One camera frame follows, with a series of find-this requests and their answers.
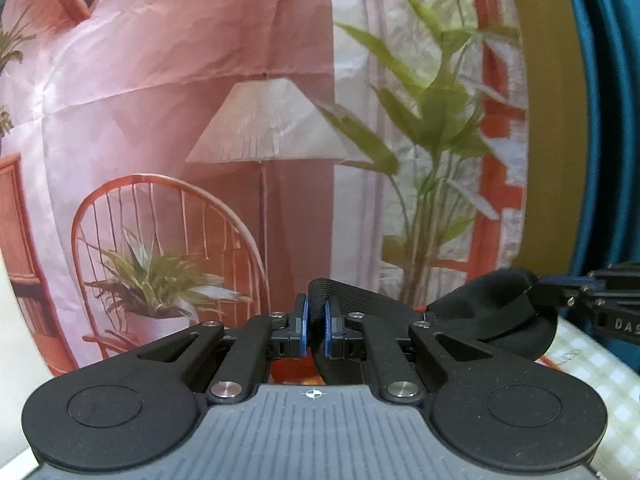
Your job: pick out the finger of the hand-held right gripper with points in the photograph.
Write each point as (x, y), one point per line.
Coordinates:
(555, 290)

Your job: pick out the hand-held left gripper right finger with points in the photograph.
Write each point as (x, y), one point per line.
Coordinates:
(329, 329)

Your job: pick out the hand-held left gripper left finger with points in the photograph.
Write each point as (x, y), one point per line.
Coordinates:
(302, 327)

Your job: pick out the checked printed tablecloth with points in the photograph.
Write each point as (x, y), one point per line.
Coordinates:
(600, 390)

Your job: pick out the yellow-brown wooden panel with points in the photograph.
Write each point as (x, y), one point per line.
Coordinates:
(550, 135)

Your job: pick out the teal curtain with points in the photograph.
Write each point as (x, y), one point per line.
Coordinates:
(610, 110)

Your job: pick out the printed room scene backdrop cloth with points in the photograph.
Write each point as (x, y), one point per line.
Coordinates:
(200, 85)

